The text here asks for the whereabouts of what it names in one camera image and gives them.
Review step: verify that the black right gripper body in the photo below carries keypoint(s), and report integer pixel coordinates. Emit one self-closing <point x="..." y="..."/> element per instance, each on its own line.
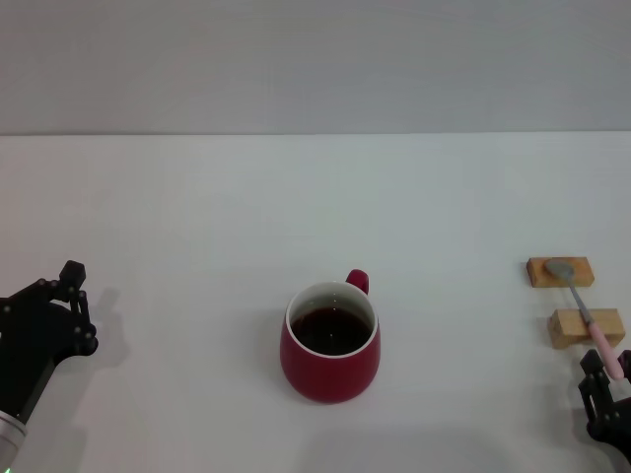
<point x="616" y="433"/>

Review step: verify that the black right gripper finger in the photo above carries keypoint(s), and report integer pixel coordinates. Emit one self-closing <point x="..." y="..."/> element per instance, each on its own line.
<point x="626" y="365"/>
<point x="594" y="389"/>

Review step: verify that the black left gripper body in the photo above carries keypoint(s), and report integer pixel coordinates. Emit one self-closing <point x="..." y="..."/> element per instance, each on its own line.
<point x="29" y="350"/>

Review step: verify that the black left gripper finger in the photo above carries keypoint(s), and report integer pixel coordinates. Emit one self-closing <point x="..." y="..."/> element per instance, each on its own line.
<point x="34" y="290"/>
<point x="85" y="335"/>

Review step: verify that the plain wooden block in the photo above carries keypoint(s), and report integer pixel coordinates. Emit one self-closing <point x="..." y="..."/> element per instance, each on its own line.
<point x="567" y="327"/>

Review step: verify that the red ceramic mug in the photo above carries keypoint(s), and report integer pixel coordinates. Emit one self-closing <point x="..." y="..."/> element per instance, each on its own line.
<point x="330" y="379"/>

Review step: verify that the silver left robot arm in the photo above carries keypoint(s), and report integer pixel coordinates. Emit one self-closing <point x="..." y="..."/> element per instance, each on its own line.
<point x="10" y="438"/>

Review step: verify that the wooden block with orange stain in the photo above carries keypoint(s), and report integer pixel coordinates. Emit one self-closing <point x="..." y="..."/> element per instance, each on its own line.
<point x="584" y="273"/>

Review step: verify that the dark coffee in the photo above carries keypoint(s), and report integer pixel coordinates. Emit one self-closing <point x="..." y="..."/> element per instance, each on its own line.
<point x="330" y="330"/>

